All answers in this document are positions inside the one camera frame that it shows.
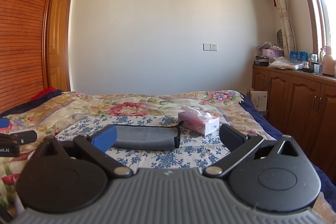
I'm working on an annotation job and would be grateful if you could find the blue box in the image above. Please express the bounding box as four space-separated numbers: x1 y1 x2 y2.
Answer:
289 51 308 62

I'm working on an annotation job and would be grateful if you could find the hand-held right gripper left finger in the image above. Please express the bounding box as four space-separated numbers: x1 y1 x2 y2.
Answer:
35 125 134 178

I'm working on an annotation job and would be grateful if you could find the blue floral white cloth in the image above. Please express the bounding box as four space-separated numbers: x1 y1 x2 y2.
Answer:
54 115 231 170

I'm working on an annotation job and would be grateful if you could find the pink thermos jug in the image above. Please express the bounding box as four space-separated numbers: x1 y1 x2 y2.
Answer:
321 46 336 77

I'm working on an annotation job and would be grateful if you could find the large floral blanket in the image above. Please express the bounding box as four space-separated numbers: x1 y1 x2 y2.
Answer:
0 89 336 216

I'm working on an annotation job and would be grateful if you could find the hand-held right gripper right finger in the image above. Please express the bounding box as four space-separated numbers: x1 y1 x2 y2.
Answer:
202 124 304 178

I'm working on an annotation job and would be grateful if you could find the pink tissue box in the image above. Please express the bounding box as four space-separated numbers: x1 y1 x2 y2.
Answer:
178 105 220 136

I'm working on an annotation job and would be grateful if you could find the green hand fan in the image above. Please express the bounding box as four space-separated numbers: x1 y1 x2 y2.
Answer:
277 29 286 46

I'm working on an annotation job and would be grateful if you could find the purple and grey towel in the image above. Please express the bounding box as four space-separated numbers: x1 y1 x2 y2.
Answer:
112 122 183 150

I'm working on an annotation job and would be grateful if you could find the white cardboard box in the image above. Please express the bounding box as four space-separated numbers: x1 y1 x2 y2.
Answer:
249 90 268 112

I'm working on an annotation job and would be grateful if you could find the wooden louvred wardrobe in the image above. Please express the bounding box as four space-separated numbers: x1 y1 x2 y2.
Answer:
0 0 65 115

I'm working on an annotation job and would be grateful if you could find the clear plastic bag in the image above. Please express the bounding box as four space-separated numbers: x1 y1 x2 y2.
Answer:
267 56 306 71

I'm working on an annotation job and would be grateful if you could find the stack of books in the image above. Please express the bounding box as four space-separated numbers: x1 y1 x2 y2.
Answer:
254 55 270 67

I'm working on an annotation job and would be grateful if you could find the red cloth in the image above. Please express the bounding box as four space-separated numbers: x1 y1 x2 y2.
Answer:
31 87 56 102

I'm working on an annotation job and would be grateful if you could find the wooden cabinet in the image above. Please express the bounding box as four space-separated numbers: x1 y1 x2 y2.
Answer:
251 64 336 175

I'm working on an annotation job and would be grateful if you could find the wooden door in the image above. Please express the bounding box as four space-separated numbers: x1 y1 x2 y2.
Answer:
48 0 74 92

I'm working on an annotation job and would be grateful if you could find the pink storage box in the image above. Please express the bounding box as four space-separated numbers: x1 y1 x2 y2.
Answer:
262 48 284 58

